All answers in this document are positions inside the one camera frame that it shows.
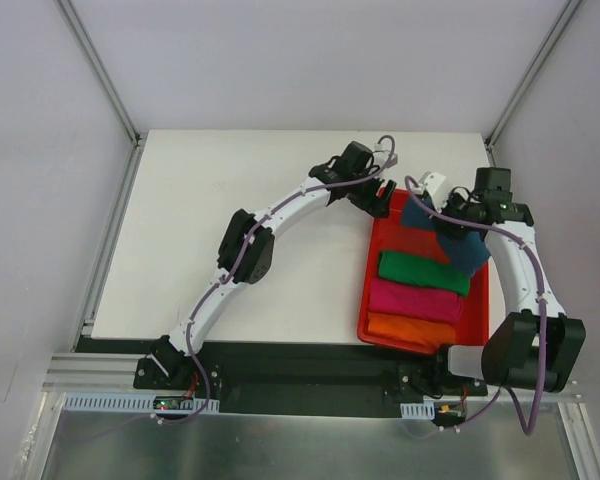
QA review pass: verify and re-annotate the blue t shirt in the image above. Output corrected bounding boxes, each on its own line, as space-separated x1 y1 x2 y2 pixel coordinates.
400 199 490 278

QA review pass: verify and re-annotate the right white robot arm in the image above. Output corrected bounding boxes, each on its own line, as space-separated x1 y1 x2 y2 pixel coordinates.
422 167 586 395

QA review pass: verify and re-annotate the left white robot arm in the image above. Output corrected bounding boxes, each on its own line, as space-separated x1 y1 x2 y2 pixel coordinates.
133 135 398 390

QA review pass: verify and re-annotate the green rolled t shirt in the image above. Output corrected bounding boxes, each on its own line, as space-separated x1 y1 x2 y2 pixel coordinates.
378 251 471 297

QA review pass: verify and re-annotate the pink rolled t shirt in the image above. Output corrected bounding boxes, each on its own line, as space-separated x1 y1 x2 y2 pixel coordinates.
368 279 463 324

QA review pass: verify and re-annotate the orange rolled t shirt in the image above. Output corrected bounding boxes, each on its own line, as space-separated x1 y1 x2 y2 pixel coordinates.
366 312 456 355

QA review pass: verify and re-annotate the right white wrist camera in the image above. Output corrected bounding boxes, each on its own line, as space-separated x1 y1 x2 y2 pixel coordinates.
415 171 452 211

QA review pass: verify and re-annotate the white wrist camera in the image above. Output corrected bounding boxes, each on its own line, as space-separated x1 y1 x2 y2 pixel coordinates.
415 171 452 211
373 143 398 172

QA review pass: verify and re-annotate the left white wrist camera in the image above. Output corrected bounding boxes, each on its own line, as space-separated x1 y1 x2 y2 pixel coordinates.
373 143 398 172

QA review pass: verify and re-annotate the right slotted cable duct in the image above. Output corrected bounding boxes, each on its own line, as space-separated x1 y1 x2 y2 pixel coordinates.
400 402 435 421

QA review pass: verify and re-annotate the slotted cable duct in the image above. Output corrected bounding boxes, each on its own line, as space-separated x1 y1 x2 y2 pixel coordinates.
63 393 220 416
400 402 435 421

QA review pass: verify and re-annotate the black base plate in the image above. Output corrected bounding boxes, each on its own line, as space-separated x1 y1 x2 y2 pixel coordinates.
133 340 487 418

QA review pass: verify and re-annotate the right aluminium frame post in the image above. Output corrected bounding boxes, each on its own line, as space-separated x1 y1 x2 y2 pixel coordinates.
483 0 586 155

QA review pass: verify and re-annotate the aluminium frame post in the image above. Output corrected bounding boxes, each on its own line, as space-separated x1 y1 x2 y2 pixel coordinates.
483 0 586 155
54 0 149 146

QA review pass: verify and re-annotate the left aluminium frame post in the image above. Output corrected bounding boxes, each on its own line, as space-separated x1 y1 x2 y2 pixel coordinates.
54 0 149 146

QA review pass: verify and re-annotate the left slotted cable duct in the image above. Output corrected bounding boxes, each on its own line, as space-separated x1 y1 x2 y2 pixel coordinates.
63 393 220 416

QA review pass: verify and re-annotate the aluminium front rail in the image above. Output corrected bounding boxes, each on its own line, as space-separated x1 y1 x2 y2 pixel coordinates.
42 349 586 406

